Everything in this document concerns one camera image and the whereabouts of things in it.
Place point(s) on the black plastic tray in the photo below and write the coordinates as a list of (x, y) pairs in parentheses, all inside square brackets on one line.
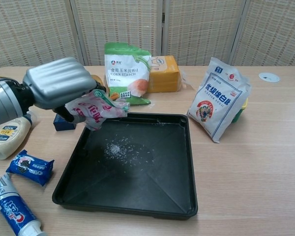
[(142, 182)]

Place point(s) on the green white corn starch bag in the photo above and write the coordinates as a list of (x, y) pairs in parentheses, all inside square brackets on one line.
[(123, 71)]

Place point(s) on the blue cookie packet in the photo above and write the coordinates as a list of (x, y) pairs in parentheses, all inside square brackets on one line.
[(29, 167)]

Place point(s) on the mayonnaise squeeze bottle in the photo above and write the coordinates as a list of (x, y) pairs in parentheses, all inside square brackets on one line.
[(7, 140)]

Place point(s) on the white round table grommet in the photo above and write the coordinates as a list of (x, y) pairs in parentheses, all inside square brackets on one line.
[(273, 78)]

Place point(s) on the orange wrapped cheese block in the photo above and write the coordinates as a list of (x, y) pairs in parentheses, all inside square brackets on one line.
[(164, 78)]

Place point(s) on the white castor sugar bag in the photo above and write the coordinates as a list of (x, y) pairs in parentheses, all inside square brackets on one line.
[(216, 105)]

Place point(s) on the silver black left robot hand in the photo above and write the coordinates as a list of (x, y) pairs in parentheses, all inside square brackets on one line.
[(59, 81)]

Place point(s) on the orange jelly cup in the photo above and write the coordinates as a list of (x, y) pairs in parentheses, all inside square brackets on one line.
[(96, 77)]

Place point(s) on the blue white toothpaste tube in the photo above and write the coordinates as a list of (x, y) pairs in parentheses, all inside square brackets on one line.
[(12, 211)]

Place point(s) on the pink white snack bag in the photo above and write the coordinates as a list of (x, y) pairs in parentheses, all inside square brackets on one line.
[(96, 115)]

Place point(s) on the dark blue carton box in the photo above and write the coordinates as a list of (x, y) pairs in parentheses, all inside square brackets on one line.
[(62, 126)]

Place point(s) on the yellow green plastic container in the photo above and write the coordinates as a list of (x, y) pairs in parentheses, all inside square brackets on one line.
[(241, 111)]

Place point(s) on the beige woven folding screen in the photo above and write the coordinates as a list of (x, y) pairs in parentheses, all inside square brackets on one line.
[(39, 29)]

